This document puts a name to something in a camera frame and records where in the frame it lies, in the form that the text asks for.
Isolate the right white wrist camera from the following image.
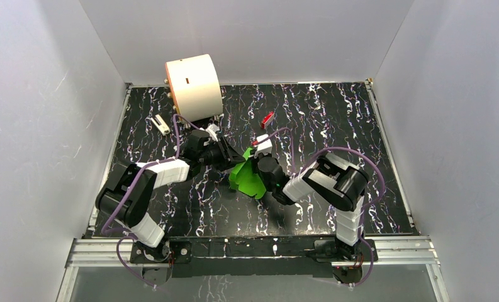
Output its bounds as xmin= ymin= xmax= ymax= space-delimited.
xmin=252 ymin=135 xmax=272 ymax=158

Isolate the small white black block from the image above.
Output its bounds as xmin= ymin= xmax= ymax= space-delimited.
xmin=151 ymin=115 xmax=171 ymax=135

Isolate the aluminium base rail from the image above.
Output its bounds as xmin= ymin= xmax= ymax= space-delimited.
xmin=57 ymin=235 xmax=449 ymax=301

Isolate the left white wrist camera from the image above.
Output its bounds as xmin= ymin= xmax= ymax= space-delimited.
xmin=205 ymin=123 xmax=220 ymax=142

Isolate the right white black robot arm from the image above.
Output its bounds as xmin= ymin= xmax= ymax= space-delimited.
xmin=249 ymin=153 xmax=368 ymax=260

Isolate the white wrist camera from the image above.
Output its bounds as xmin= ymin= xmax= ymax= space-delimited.
xmin=252 ymin=135 xmax=272 ymax=158
xmin=205 ymin=123 xmax=220 ymax=142

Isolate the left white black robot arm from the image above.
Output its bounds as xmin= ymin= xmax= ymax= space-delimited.
xmin=95 ymin=130 xmax=245 ymax=262

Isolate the white cylindrical drum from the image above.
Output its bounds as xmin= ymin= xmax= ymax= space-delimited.
xmin=165 ymin=54 xmax=223 ymax=122

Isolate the green paper box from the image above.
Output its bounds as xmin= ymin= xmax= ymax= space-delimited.
xmin=228 ymin=147 xmax=266 ymax=199

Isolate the small red block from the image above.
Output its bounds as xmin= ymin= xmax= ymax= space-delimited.
xmin=261 ymin=111 xmax=275 ymax=129

